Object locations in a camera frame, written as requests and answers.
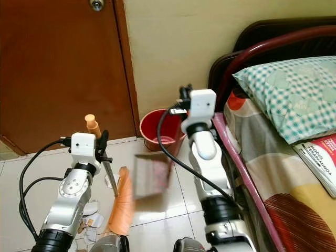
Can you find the grey robot leg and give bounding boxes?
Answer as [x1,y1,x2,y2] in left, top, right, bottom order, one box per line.
[174,237,205,252]
[94,235,129,252]

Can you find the teal checkered pillow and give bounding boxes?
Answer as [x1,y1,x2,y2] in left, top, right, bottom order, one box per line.
[233,57,336,145]

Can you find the red plastic bucket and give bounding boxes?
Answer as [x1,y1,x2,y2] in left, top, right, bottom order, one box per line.
[140,109,186,153]

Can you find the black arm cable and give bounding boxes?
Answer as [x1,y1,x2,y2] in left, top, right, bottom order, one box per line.
[19,138,71,239]
[156,108,242,211]

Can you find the brown wooden door frame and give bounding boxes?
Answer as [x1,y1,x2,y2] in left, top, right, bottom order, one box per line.
[114,0,141,138]

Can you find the red white printed booklet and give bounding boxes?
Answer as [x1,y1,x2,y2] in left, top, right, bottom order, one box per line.
[292,134,336,197]

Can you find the silver door knob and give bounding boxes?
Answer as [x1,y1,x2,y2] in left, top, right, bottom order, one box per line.
[89,0,105,12]

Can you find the grey robot left leg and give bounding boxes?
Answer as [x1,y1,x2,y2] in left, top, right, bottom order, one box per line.
[94,235,129,252]

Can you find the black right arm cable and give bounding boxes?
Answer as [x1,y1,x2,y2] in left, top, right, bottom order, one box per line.
[156,108,242,211]

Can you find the maroon curved bed rail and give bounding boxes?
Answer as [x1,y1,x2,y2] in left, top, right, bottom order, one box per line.
[216,25,336,111]

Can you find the multicolour patterned bedsheet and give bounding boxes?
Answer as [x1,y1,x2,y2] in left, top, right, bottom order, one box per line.
[213,94,336,252]

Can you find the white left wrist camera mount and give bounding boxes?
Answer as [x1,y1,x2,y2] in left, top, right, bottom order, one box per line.
[69,133,96,166]

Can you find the thin grey metal rod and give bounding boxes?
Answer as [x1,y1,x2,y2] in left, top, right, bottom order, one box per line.
[105,163,119,197]

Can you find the brown wooden door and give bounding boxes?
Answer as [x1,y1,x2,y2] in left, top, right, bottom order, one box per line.
[0,0,135,154]

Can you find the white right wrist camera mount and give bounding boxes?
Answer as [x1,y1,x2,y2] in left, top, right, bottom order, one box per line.
[181,89,217,134]

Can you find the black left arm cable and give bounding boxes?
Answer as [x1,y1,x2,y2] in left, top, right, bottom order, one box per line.
[19,138,71,239]

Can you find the dark wooden bed headboard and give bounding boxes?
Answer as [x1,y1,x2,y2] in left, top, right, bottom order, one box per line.
[207,17,336,98]

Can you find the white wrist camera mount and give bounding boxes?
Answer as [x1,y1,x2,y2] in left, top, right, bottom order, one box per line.
[69,133,96,166]
[181,89,217,134]

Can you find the orange hand broom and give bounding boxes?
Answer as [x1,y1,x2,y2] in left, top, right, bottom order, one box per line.
[85,114,134,237]

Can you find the brown cardboard sheet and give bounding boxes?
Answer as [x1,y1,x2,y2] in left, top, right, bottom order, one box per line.
[133,154,173,199]

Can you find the grey robot right leg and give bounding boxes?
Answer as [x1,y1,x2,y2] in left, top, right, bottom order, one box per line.
[174,237,205,252]

